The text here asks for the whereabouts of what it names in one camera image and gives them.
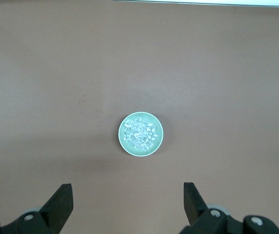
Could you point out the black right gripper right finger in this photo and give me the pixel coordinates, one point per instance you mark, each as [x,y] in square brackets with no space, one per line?
[195,212]

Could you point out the pile of clear ice cubes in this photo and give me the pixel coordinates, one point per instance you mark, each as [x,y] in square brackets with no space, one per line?
[140,133]

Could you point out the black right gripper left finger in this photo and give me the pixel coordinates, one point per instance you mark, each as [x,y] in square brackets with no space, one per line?
[56,209]

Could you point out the green ceramic bowl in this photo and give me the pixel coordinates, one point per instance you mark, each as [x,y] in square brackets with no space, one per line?
[125,146]

